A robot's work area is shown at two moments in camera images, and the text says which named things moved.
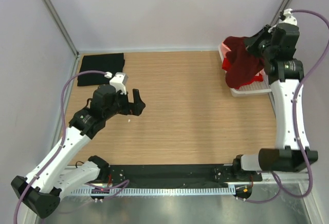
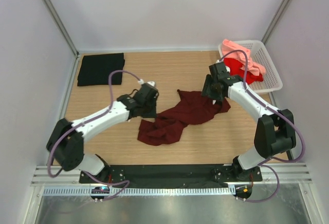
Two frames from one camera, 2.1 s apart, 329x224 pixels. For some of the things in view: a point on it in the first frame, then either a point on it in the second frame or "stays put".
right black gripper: x=251 y=43 -> x=206 y=90
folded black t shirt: x=113 y=63 stays put
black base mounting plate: x=175 y=174 stays put
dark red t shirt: x=242 y=63 -> x=193 y=108
